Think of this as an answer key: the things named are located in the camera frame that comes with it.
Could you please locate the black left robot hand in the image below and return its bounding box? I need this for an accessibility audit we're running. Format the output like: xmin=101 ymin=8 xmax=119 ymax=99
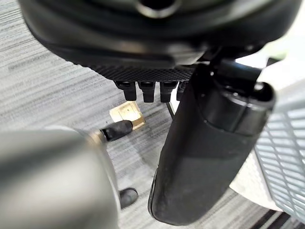
xmin=18 ymin=0 xmax=301 ymax=227

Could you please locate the grey lattice plastic basket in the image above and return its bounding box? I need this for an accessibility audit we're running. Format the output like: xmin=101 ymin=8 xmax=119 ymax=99
xmin=253 ymin=80 xmax=305 ymax=224

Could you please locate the dark robot foot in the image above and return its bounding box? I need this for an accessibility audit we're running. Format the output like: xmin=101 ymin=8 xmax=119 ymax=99
xmin=120 ymin=187 xmax=139 ymax=208
xmin=99 ymin=120 xmax=133 ymax=142

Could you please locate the silver robot leg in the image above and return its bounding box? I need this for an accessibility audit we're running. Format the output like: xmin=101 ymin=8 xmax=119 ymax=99
xmin=0 ymin=125 xmax=120 ymax=229

